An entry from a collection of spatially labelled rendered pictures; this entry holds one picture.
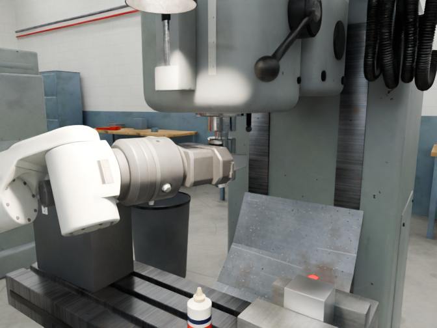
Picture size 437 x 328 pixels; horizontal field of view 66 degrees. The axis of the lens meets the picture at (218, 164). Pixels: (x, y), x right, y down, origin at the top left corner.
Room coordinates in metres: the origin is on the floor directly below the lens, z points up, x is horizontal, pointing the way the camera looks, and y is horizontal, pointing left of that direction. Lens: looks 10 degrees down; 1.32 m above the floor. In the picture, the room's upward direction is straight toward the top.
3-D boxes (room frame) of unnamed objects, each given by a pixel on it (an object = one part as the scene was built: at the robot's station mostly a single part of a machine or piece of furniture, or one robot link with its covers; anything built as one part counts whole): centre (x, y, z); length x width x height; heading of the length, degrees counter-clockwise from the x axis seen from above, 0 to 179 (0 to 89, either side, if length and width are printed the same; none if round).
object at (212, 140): (0.55, -0.01, 1.26); 0.05 x 0.05 x 0.01
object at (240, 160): (0.53, -0.03, 1.23); 0.06 x 0.02 x 0.03; 132
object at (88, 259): (0.79, 0.33, 1.02); 0.22 x 0.12 x 0.20; 58
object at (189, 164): (0.49, 0.06, 1.23); 0.13 x 0.12 x 0.10; 42
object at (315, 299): (0.47, -0.14, 1.03); 0.06 x 0.05 x 0.06; 55
